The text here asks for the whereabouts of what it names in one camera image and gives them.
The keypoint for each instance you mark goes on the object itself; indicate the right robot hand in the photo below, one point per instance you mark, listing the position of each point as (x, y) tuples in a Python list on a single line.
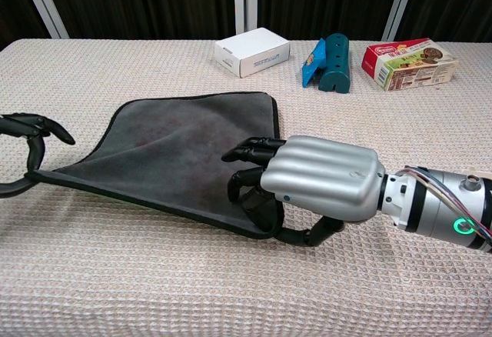
[(323, 175)]

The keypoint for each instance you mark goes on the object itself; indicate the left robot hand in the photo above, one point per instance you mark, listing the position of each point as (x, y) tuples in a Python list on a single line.
[(34, 137)]

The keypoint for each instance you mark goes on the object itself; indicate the dark grey cloth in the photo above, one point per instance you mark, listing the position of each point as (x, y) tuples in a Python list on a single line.
[(184, 152)]

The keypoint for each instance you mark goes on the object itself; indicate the teal holder with holes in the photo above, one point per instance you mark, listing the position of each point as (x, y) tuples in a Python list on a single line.
[(335, 64)]

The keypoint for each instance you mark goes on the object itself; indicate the blue snack packet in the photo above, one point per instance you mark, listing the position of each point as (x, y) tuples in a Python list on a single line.
[(313, 63)]

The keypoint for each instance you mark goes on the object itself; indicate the red green biscuit box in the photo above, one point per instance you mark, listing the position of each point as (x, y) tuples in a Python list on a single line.
[(409, 64)]

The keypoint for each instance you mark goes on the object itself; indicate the white cardboard box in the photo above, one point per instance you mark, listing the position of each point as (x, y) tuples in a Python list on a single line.
[(251, 52)]

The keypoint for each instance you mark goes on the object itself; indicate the beige waffle tablecloth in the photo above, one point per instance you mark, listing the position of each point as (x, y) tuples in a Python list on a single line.
[(192, 275)]

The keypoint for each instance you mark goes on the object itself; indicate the dark curtain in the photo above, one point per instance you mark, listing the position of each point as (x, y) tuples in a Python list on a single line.
[(146, 2)]

